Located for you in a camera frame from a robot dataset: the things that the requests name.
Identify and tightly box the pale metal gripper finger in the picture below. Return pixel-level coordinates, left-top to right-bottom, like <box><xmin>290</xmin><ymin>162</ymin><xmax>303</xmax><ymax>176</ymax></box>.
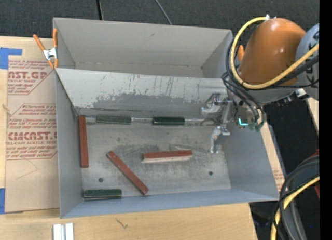
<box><xmin>209</xmin><ymin>125</ymin><xmax>231</xmax><ymax>154</ymax></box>
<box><xmin>200</xmin><ymin>92</ymin><xmax>225</xmax><ymax>117</ymax></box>

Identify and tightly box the grey metal bin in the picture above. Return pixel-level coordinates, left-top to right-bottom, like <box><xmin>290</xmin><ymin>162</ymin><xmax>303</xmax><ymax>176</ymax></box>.
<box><xmin>52</xmin><ymin>17</ymin><xmax>281</xmax><ymax>219</ymax></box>

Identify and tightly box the red-brown flat block, pale side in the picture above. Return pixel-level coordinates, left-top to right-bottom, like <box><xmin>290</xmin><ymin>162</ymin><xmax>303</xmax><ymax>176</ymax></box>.
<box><xmin>141</xmin><ymin>150</ymin><xmax>193</xmax><ymax>164</ymax></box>

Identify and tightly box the brown cardboard board, red print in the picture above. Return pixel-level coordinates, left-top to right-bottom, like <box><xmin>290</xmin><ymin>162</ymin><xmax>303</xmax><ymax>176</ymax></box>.
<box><xmin>0</xmin><ymin>35</ymin><xmax>61</xmax><ymax>215</ymax></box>

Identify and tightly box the dark green flat block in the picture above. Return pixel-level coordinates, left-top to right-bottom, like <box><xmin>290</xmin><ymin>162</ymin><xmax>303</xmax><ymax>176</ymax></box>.
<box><xmin>82</xmin><ymin>189</ymin><xmax>123</xmax><ymax>201</ymax></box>
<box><xmin>151</xmin><ymin>116</ymin><xmax>186</xmax><ymax>126</ymax></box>
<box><xmin>95</xmin><ymin>114</ymin><xmax>132</xmax><ymax>125</ymax></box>

